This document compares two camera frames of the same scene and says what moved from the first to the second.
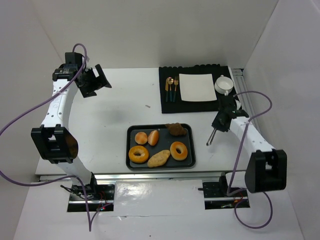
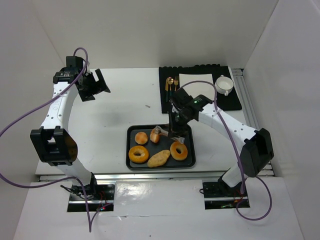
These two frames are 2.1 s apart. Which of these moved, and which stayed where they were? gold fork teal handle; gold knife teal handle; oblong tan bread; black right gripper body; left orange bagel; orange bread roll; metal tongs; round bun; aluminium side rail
Moved: metal tongs; orange bread roll; black right gripper body
Stayed: oblong tan bread; round bun; left orange bagel; aluminium side rail; gold knife teal handle; gold fork teal handle
